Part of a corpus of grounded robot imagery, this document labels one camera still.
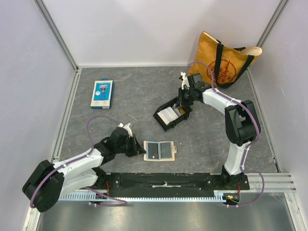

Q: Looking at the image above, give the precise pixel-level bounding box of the beige leather card holder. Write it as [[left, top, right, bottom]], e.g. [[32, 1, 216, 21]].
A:
[[143, 141, 177, 162]]

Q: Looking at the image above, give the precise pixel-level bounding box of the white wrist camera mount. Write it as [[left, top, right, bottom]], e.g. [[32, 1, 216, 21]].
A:
[[118, 123, 133, 137], [179, 72, 190, 90]]

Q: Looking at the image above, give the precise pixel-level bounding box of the yellow Trader Joe's tote bag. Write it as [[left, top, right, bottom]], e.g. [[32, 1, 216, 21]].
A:
[[188, 31, 263, 89]]

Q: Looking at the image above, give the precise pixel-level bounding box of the black plastic card box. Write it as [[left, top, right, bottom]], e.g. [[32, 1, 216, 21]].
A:
[[153, 97, 193, 131]]

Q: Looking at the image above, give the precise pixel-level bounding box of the aluminium corner post right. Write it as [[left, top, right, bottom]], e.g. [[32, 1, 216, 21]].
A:
[[257, 0, 289, 47]]

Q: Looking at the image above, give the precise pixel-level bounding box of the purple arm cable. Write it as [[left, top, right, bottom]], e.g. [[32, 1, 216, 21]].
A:
[[180, 62, 267, 208], [29, 116, 128, 209]]

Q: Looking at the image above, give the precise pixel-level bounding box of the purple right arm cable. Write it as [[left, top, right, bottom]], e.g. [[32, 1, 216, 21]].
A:
[[180, 62, 267, 208]]

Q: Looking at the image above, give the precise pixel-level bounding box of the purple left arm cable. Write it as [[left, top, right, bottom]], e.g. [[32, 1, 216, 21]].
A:
[[29, 116, 128, 209]]

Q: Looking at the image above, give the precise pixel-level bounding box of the grey slotted cable duct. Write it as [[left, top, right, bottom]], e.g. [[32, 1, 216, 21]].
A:
[[59, 190, 226, 203]]

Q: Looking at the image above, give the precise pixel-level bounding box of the gold VIP card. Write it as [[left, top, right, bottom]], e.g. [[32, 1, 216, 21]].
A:
[[177, 108, 186, 116]]

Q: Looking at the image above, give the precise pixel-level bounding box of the aluminium corner post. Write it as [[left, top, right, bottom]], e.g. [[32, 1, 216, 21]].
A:
[[33, 0, 79, 72], [257, 0, 289, 47]]

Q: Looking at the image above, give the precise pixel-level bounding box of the blue razor package box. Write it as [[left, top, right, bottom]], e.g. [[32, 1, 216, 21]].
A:
[[90, 80, 114, 109]]

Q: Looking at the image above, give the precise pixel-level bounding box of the aluminium corner post left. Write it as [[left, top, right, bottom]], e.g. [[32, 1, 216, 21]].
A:
[[33, 0, 79, 72]]

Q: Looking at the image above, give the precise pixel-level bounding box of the black VIP card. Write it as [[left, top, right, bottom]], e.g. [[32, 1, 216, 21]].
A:
[[147, 142, 159, 159]]

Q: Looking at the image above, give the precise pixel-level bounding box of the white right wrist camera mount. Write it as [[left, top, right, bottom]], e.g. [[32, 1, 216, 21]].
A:
[[179, 72, 190, 90]]

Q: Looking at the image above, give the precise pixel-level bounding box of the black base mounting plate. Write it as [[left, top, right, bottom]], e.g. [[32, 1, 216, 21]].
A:
[[91, 173, 250, 197]]

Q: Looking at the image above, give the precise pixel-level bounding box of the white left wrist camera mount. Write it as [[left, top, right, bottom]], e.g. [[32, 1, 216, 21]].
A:
[[118, 123, 133, 137]]

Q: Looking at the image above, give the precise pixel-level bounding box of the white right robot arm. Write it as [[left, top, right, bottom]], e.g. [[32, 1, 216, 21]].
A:
[[176, 72, 260, 190]]

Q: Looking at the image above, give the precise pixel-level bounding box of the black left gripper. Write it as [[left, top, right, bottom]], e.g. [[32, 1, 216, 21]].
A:
[[115, 134, 146, 157]]

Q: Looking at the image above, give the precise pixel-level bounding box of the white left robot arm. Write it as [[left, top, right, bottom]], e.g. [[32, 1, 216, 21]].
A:
[[22, 126, 146, 213]]

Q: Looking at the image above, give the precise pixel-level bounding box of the stack of white cards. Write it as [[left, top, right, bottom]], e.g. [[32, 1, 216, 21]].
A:
[[157, 107, 179, 125]]

